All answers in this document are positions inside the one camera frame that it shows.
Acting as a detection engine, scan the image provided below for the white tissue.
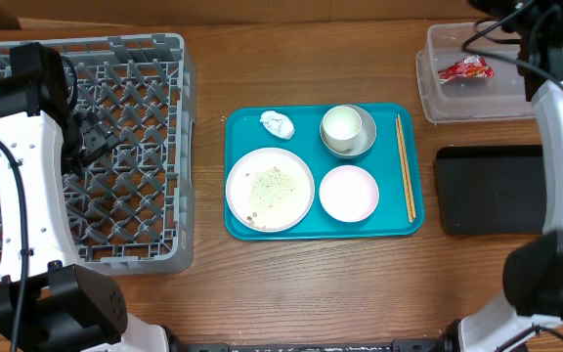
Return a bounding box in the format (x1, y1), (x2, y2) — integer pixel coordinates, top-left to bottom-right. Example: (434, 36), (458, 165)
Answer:
(260, 110), (295, 140)

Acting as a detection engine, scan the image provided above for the white cup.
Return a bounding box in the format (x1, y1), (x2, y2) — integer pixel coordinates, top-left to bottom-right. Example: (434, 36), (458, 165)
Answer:
(322, 106), (363, 153)

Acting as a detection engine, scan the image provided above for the small pink bowl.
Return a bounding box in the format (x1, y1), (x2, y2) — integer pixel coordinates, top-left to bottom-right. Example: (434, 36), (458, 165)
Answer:
(319, 165), (379, 223)

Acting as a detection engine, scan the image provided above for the red snack wrapper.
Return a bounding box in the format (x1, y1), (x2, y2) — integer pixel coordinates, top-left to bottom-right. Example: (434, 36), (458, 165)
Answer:
(438, 55), (495, 84)

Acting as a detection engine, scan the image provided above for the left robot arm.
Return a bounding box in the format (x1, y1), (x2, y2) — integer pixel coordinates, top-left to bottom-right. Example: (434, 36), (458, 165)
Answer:
(0, 42), (181, 351)

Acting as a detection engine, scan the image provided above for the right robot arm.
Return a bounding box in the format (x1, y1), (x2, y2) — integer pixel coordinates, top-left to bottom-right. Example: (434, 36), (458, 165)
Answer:
(442, 0), (563, 351)

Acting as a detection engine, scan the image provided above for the grey plastic dish rack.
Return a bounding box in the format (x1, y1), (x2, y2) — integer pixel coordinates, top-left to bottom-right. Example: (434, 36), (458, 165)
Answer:
(0, 32), (198, 283)

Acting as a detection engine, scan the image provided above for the large white plate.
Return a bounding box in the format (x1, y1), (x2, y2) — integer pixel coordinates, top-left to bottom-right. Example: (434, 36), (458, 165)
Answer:
(225, 148), (316, 233)

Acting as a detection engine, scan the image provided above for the teal serving tray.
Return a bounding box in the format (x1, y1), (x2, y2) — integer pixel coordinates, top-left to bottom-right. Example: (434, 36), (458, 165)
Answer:
(225, 103), (424, 241)

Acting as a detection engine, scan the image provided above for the grey bowl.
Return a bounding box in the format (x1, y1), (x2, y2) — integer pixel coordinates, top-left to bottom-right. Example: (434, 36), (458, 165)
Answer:
(320, 105), (376, 159)

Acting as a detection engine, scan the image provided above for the left wooden chopstick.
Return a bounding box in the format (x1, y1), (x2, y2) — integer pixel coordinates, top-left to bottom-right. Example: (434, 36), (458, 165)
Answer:
(395, 115), (414, 223)

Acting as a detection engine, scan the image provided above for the wooden chopstick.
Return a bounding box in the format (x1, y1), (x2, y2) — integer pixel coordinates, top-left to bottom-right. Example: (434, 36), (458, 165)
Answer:
(395, 115), (414, 223)
(396, 115), (416, 222)

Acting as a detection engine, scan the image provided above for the right wooden chopstick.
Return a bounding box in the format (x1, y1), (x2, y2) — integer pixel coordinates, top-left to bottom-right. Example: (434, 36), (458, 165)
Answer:
(396, 115), (416, 222)

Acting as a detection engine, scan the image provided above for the clear plastic bin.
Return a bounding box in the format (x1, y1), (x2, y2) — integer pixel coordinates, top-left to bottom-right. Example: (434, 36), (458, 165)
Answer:
(415, 22), (534, 123)

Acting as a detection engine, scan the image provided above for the black plastic tray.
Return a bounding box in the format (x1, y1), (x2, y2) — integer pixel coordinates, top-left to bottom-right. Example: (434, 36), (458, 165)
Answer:
(434, 145), (546, 236)

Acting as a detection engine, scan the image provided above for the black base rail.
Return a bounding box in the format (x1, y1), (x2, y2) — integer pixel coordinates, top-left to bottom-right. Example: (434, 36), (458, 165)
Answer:
(186, 338), (444, 352)

